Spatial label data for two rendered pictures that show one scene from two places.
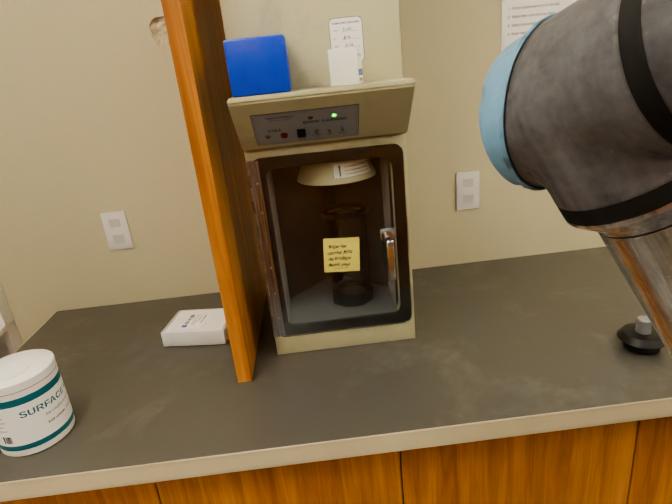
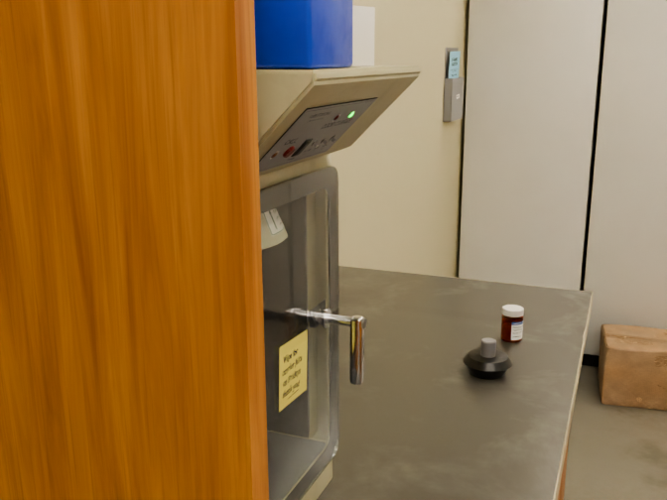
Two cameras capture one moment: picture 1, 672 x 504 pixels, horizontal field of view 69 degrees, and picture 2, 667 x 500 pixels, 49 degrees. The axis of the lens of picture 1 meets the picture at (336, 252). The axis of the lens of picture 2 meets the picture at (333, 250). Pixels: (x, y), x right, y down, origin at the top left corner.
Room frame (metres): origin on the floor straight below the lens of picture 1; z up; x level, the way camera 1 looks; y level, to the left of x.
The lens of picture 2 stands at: (0.61, 0.70, 1.52)
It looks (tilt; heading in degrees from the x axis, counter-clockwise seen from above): 15 degrees down; 293
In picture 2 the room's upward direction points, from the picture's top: straight up
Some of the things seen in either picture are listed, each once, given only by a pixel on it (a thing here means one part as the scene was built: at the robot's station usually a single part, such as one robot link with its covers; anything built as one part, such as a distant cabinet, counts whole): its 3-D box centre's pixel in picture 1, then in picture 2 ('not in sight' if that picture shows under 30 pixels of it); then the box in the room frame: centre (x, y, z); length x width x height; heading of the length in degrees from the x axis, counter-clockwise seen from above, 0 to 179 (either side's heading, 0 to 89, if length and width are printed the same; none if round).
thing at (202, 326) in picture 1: (201, 326); not in sight; (1.12, 0.36, 0.96); 0.16 x 0.12 x 0.04; 83
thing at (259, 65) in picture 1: (259, 66); (280, 14); (0.92, 0.10, 1.56); 0.10 x 0.10 x 0.09; 2
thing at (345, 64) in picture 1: (345, 66); (341, 37); (0.93, -0.05, 1.54); 0.05 x 0.05 x 0.06; 77
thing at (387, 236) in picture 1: (389, 256); (344, 346); (0.95, -0.11, 1.17); 0.05 x 0.03 x 0.10; 1
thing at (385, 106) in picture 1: (323, 116); (325, 117); (0.92, 0.00, 1.46); 0.32 x 0.11 x 0.10; 92
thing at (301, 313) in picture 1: (336, 246); (286, 356); (0.97, 0.00, 1.19); 0.30 x 0.01 x 0.40; 91
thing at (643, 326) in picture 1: (642, 332); (487, 356); (0.86, -0.61, 0.97); 0.09 x 0.09 x 0.07
